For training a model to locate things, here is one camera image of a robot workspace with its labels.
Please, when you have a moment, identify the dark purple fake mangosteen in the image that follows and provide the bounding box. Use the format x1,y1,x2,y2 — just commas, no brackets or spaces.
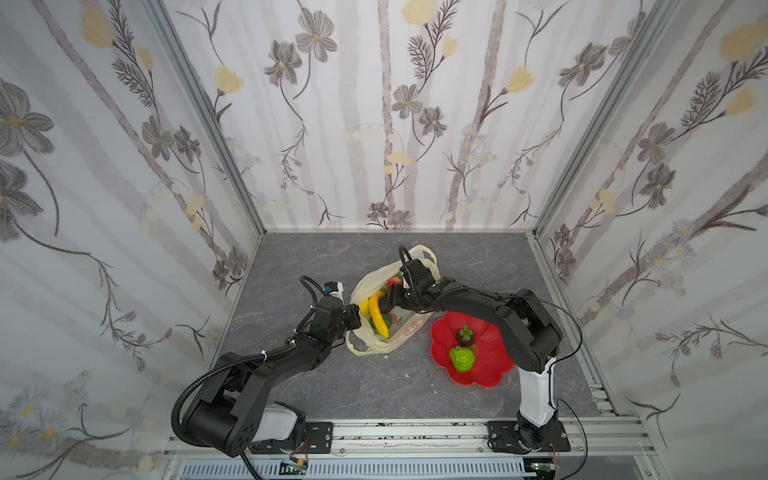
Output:
455,325,476,348

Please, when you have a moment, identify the red fake strawberry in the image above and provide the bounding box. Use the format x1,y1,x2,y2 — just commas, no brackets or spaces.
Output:
386,276,403,290

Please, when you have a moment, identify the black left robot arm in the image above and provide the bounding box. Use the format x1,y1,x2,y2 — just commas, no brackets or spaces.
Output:
170,295,361,457

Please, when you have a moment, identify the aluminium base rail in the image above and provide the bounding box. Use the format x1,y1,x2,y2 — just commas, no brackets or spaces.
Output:
163,414,669,479

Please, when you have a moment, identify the aluminium frame post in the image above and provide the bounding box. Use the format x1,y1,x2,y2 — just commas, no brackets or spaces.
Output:
142,0,267,240
531,0,681,240

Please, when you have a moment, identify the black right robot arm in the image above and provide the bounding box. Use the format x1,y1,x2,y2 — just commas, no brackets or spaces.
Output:
377,252,563,431

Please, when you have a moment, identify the aluminium frame post right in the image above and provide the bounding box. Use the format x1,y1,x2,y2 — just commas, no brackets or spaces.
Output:
531,0,681,240

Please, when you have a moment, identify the yellow fake banana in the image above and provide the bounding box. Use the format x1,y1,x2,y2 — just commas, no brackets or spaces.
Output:
368,290,390,338

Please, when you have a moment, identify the pale yellow printed plastic bag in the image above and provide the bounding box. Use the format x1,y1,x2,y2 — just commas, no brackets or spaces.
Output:
345,260,429,356

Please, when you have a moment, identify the aluminium frame post left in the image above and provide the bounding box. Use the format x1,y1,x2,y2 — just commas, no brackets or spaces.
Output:
142,0,267,240

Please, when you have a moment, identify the bright green bumpy fake fruit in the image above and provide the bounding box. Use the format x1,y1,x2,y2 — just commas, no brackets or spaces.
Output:
449,346,476,373

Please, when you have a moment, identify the black corrugated cable conduit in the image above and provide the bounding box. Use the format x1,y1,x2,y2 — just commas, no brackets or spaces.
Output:
170,350,295,480

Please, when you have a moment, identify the red flower-shaped plastic plate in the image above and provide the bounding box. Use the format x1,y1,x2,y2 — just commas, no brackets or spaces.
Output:
430,312,515,389

